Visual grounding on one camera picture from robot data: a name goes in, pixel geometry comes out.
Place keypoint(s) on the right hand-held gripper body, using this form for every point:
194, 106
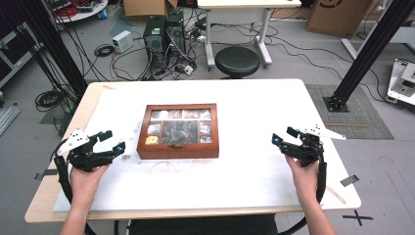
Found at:
308, 148

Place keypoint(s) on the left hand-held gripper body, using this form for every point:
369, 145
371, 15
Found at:
81, 158

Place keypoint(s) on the wooden box with glass lid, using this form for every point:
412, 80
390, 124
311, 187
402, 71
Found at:
177, 145

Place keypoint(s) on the person's left hand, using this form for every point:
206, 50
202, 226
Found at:
85, 186

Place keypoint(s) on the person's right hand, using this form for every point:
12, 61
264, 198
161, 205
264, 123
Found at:
303, 182

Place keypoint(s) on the black tape strip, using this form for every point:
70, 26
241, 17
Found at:
45, 173
349, 180

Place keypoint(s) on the white table mat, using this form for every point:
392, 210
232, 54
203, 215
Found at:
248, 176

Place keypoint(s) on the thin wooden stick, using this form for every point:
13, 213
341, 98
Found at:
336, 195

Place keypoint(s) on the grey floor mat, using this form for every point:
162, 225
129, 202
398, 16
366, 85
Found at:
359, 114

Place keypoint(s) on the black round stool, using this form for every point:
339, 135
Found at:
237, 62

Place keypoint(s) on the small white box device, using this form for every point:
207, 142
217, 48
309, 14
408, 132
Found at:
123, 41

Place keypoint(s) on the white power adapter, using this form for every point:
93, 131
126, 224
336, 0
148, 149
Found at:
188, 69

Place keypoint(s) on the black computer tower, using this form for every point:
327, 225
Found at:
176, 34
154, 40

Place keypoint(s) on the black chair seat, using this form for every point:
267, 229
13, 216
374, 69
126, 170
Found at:
202, 225

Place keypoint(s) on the white device with panels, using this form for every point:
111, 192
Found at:
403, 81

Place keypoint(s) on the grey shelf unit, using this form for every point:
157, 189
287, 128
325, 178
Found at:
13, 55

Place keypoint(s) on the large cardboard box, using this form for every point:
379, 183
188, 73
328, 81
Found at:
337, 16

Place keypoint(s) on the round white table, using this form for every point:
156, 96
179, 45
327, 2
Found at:
88, 11

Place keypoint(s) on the small cardboard box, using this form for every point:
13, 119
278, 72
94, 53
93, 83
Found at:
147, 6

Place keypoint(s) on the white desk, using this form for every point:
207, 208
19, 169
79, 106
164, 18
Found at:
248, 4

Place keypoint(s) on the black metal frame post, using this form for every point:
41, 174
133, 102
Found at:
49, 42
368, 52

